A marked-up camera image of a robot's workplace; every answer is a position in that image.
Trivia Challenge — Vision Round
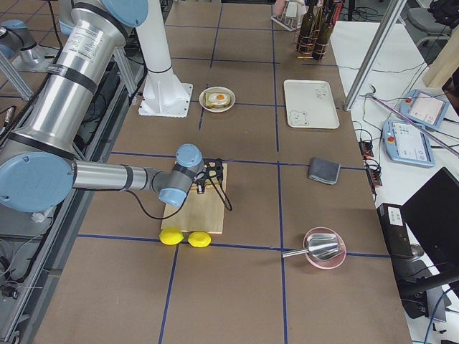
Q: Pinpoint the white wire cup rack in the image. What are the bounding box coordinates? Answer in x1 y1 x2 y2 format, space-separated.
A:
271 0 308 32

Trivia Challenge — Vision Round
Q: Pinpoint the pink bowl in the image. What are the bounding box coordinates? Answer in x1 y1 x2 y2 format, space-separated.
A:
303 226 347 269

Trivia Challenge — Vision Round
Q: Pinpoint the yellow lemon right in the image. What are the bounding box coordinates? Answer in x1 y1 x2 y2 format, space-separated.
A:
188 231 212 248

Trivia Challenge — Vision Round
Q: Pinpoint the cream bear tray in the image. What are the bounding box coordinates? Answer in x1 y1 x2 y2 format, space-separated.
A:
283 80 340 130

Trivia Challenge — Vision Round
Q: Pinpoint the teach pendant far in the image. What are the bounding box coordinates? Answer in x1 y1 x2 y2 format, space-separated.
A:
399 89 450 130

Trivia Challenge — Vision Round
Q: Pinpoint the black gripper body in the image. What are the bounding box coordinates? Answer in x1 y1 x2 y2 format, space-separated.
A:
194 158 223 194

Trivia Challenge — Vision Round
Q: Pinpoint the wooden cutting board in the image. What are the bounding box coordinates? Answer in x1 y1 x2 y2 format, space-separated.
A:
161 181 225 234

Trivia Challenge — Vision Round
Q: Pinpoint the fried egg on toast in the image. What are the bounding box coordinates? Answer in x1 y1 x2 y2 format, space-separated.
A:
204 92 231 108

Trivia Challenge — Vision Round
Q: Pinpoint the yellow lemon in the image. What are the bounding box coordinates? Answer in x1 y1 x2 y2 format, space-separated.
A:
188 231 212 248
158 226 184 246

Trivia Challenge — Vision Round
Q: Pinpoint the black monitor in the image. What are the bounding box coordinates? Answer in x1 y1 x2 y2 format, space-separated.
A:
402 167 458 267

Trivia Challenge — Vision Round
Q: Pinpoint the black computer box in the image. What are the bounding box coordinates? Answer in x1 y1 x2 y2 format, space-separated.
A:
377 203 413 259

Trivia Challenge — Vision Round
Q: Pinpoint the grey folded cloth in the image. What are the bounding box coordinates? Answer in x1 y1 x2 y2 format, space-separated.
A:
308 157 341 185

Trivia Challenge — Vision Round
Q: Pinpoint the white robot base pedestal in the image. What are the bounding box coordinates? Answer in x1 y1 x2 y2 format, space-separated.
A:
136 1 193 118

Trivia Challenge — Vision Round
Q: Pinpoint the yellow lemon left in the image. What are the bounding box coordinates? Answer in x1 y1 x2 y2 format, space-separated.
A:
158 226 184 246

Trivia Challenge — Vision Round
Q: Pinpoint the steel scoop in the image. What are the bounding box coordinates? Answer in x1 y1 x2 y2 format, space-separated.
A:
282 233 343 262

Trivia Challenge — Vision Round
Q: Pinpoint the dark wine bottle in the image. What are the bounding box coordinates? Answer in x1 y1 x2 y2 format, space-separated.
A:
312 1 341 60
297 0 316 54

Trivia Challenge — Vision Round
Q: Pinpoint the white round plate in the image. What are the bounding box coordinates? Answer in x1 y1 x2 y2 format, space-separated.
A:
199 87 236 113

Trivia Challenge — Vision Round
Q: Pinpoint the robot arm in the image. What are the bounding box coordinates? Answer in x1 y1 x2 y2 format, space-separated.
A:
1 1 208 213
1 19 59 72

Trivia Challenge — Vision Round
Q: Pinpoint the teach pendant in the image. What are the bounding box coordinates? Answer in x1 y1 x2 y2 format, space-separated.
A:
382 120 435 168
399 89 450 130

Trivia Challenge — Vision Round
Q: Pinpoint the teach pendant near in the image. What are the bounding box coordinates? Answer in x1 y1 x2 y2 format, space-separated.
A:
382 120 435 168

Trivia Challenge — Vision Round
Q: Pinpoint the aluminium frame post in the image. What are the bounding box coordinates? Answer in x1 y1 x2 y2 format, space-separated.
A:
344 0 407 111

